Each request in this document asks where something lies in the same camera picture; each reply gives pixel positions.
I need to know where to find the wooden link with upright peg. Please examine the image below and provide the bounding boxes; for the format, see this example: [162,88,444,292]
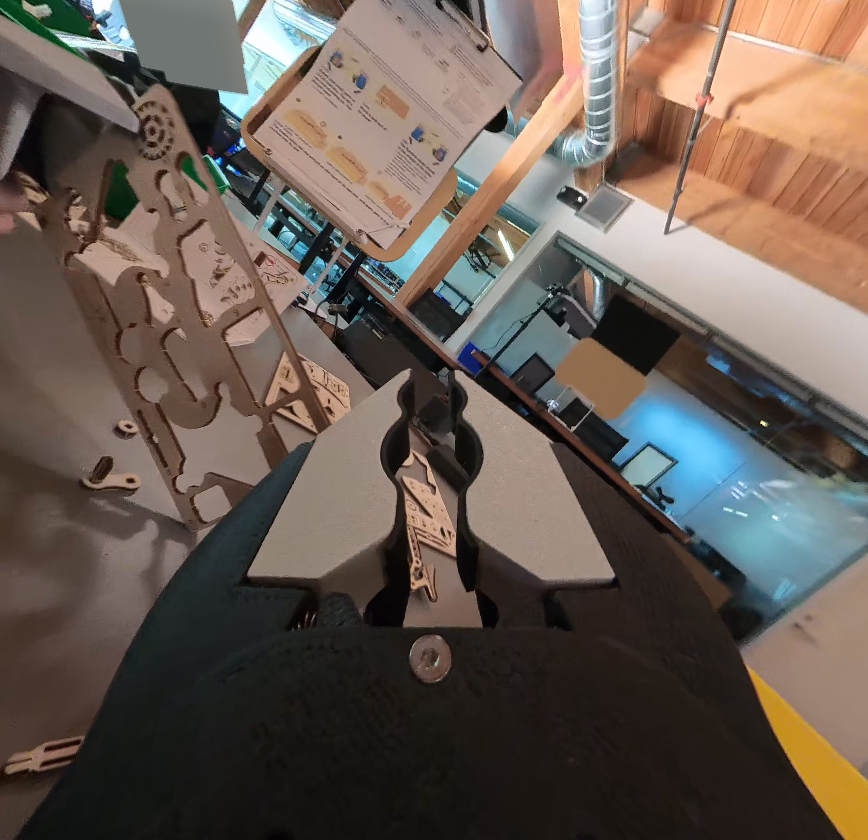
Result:
[80,455,142,494]

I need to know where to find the pointed engraved wooden part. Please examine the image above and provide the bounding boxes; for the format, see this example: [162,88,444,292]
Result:
[399,449,459,604]

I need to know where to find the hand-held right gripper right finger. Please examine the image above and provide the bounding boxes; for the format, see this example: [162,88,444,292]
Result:
[448,371,618,629]

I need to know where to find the yellow plastic bin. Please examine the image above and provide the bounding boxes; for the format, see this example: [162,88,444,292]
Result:
[745,665,868,840]

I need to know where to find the green storage bins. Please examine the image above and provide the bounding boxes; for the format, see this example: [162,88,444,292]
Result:
[0,0,231,223]

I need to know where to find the wooden beam post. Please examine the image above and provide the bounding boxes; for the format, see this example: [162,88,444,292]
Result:
[393,74,587,309]

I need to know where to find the silver elbow air duct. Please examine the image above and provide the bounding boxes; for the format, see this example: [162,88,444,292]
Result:
[548,0,622,171]

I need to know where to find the forked wooden piece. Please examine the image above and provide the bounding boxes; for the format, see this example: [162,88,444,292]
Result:
[0,734,86,778]

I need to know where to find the wall vent grille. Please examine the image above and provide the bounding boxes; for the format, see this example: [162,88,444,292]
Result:
[576,183,635,234]

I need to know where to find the camera on black tripod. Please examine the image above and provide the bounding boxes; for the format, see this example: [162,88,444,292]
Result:
[475,283,577,380]

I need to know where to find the white clipboard stand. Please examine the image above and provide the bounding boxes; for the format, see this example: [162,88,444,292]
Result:
[292,230,370,305]

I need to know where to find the black wall screen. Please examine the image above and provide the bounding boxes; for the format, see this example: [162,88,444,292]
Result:
[589,293,681,378]

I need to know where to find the hanging metal rod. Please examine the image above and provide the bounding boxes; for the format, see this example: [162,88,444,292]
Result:
[663,0,747,236]

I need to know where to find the tan board on stand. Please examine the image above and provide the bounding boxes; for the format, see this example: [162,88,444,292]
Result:
[555,337,646,422]

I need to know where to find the square wooden parts sheet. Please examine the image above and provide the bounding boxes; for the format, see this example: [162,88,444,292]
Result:
[263,351,351,436]

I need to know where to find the white instruction booklet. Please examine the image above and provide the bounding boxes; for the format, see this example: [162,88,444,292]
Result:
[71,199,307,347]

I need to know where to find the clipboard with instruction sheets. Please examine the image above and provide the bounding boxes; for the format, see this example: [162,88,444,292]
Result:
[241,0,524,266]

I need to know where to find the cut-out wooden parts sheet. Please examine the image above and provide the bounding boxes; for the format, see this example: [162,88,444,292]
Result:
[30,84,333,530]

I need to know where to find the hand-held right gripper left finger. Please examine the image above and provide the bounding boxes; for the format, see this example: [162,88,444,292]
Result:
[246,371,416,627]

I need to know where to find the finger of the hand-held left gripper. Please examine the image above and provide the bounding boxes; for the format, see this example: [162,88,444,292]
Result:
[0,67,43,177]
[0,14,141,134]

